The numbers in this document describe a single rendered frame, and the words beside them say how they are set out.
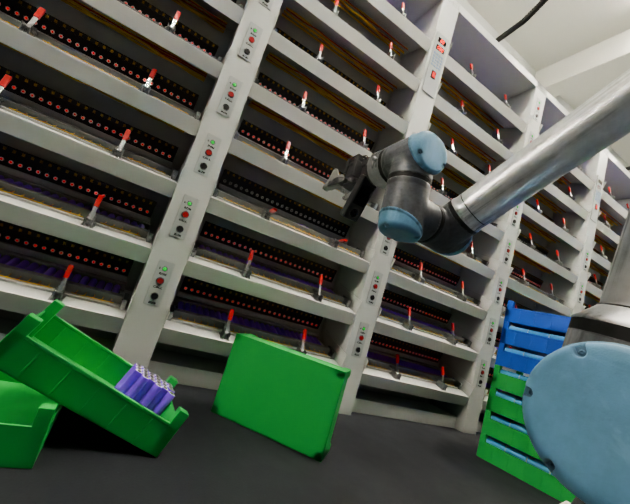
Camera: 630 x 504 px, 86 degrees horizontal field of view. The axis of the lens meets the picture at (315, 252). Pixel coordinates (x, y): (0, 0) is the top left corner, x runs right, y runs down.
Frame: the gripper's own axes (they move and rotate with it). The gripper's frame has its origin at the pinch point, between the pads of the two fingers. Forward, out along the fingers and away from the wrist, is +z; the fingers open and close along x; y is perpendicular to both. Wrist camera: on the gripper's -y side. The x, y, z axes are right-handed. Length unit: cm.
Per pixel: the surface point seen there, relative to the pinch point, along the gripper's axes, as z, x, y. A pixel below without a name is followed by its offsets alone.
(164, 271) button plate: 17, 35, -35
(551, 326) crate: -20, -82, -17
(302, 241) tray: 17.0, -2.0, -12.7
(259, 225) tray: 17.2, 13.6, -13.1
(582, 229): 16, -170, 56
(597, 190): 13, -174, 82
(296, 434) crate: -12, -2, -62
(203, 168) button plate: 15.6, 34.8, -4.0
